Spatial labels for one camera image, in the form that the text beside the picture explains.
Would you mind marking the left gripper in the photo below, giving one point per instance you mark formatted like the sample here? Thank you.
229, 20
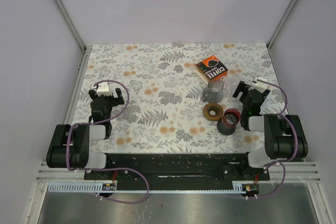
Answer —
116, 101

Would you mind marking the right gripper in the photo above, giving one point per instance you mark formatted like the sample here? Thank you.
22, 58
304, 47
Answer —
240, 88

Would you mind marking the grey glass carafe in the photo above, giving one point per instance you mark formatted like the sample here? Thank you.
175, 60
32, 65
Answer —
214, 92

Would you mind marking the orange coffee filter box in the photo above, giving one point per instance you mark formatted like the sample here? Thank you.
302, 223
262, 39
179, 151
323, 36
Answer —
211, 69

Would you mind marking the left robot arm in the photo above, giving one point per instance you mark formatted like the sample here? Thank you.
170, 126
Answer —
69, 146

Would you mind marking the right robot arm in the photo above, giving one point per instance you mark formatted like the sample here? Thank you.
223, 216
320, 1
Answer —
284, 138

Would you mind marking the clear plastic dripper cone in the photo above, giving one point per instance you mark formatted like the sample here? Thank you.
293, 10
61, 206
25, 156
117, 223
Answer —
230, 83

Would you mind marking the dark grey red-rimmed cup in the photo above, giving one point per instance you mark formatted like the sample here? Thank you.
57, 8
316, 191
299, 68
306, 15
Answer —
228, 122

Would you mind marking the floral patterned table mat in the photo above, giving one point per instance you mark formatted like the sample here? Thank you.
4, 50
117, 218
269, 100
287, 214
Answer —
165, 111

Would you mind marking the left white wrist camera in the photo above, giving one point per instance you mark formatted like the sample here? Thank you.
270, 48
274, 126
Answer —
102, 89

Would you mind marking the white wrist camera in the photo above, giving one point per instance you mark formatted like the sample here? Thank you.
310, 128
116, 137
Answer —
259, 84
102, 89

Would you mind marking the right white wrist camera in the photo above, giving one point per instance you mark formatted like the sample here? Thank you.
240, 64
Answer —
259, 84

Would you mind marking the aluminium frame rail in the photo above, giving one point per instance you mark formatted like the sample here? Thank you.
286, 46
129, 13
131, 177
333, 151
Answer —
73, 30

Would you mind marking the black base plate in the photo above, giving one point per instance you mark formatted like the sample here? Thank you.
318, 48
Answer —
222, 166

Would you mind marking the white slotted cable duct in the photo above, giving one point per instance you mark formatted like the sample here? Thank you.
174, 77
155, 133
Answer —
76, 187

